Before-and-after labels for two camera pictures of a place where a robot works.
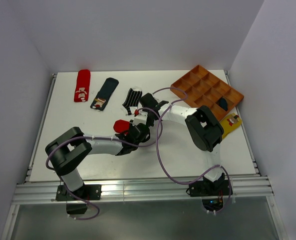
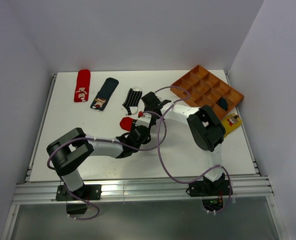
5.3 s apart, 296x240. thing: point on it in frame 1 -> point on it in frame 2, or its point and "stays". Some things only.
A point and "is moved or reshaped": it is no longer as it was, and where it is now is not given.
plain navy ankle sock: x=223 y=103 stays
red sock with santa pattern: x=121 y=126 is moved or reshaped
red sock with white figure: x=82 y=85 stays
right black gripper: x=150 y=123 stays
